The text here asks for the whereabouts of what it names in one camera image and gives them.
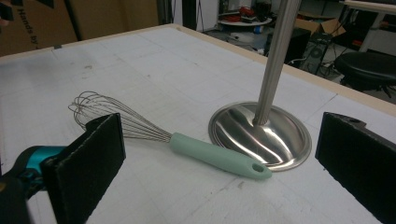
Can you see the stainless steel utensil stand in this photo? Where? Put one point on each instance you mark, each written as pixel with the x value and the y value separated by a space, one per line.
pixel 264 137

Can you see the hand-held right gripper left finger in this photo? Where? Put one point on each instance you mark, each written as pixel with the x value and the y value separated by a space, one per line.
pixel 90 168

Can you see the white desk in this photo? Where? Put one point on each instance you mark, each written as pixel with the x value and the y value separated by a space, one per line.
pixel 379 37

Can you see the black computer tower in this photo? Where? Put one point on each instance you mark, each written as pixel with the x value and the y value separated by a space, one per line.
pixel 319 53

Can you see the black round stool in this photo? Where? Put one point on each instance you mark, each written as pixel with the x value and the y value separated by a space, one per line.
pixel 367 67

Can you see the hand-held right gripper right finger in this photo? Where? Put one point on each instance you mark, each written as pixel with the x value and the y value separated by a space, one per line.
pixel 361 168

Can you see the round white table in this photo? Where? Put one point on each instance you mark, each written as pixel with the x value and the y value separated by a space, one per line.
pixel 243 21

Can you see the open brown cardboard box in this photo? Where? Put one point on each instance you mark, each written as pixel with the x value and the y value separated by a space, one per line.
pixel 323 26

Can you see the white grid mat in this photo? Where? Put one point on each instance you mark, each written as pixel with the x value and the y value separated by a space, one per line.
pixel 174 81

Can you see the large brown cardboard box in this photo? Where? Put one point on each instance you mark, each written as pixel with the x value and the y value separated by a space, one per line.
pixel 102 18

